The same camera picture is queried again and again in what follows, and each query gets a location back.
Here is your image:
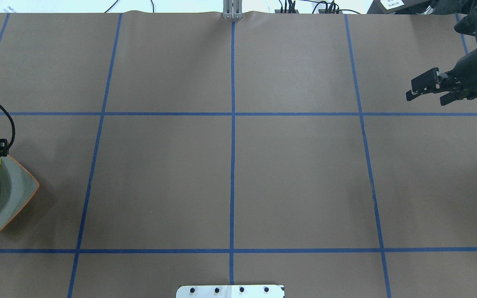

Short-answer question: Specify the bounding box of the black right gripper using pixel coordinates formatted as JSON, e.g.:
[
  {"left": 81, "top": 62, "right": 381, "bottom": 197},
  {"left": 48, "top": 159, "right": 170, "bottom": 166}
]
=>
[{"left": 406, "top": 49, "right": 477, "bottom": 106}]

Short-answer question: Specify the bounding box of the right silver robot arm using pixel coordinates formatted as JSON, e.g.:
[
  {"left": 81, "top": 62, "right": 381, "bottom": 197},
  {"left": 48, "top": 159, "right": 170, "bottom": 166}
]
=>
[{"left": 405, "top": 0, "right": 477, "bottom": 106}]

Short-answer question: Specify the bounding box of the grey square plate orange rim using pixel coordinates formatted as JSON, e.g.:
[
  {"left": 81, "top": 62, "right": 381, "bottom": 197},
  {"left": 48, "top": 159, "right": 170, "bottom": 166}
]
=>
[{"left": 0, "top": 156, "right": 39, "bottom": 232}]

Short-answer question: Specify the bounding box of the dark box with white label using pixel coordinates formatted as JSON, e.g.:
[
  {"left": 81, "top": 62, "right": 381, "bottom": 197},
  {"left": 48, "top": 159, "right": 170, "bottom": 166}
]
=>
[{"left": 366, "top": 0, "right": 432, "bottom": 15}]

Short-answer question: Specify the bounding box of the black power strip with plugs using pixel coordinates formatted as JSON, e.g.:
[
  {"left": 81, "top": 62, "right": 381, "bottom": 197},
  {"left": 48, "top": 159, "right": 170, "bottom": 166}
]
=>
[{"left": 270, "top": 0, "right": 342, "bottom": 14}]

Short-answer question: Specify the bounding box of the grey aluminium frame post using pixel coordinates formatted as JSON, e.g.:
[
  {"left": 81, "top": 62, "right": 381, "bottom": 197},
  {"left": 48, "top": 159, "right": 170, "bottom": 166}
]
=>
[{"left": 223, "top": 0, "right": 243, "bottom": 21}]

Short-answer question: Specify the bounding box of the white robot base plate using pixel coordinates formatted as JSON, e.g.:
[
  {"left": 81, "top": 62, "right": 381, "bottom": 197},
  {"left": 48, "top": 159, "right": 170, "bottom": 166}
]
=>
[{"left": 176, "top": 284, "right": 285, "bottom": 298}]

